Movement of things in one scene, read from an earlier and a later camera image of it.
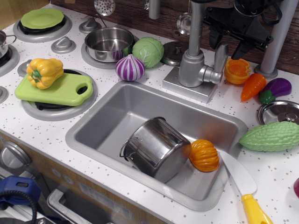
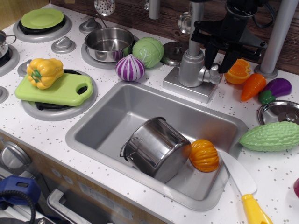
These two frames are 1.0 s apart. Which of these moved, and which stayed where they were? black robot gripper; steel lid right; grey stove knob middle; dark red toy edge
Moved: black robot gripper
Stayed: dark red toy edge; steel lid right; grey stove knob middle
